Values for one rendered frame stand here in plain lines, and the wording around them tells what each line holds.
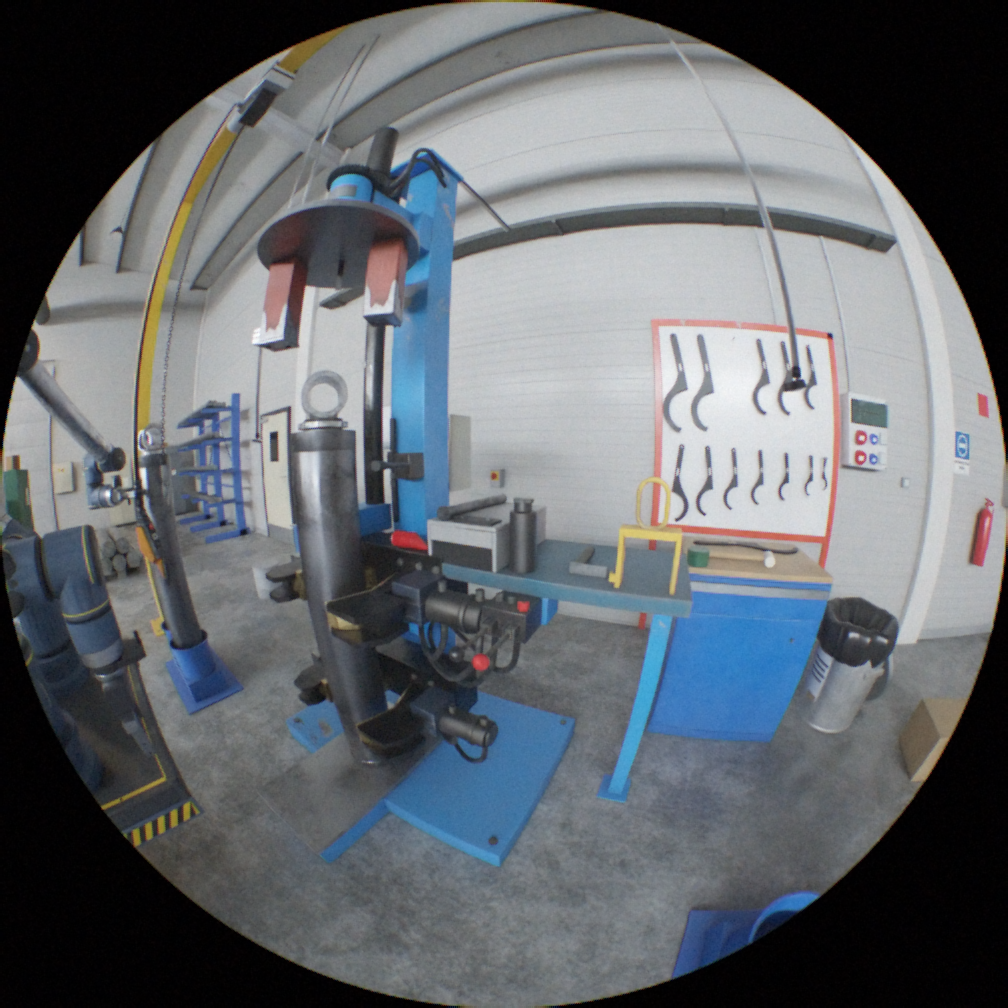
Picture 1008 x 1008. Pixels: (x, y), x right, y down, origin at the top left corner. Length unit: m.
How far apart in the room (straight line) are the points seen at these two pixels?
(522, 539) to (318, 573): 0.62
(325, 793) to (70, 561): 1.24
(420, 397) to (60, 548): 1.20
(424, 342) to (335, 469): 0.62
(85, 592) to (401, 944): 1.28
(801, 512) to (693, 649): 1.53
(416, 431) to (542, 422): 1.61
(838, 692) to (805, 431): 1.72
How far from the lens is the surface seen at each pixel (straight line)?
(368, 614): 0.91
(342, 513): 1.06
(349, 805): 1.53
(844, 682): 2.18
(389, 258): 1.18
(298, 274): 1.36
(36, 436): 11.88
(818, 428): 2.86
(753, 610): 1.63
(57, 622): 1.51
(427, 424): 1.34
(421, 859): 1.53
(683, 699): 1.85
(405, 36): 6.20
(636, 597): 0.87
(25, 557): 0.71
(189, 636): 2.38
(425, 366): 1.36
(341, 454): 1.05
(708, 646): 1.68
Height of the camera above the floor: 1.40
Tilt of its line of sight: 9 degrees down
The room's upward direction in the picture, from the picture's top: straight up
